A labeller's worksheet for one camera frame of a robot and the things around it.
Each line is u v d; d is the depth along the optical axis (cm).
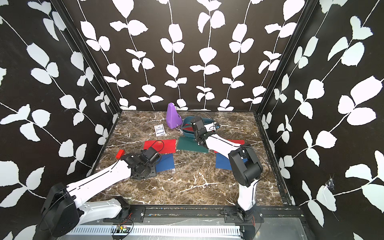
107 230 70
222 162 96
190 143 103
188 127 104
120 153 95
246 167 50
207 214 75
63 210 39
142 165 59
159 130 107
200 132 72
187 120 108
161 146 100
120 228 70
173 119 105
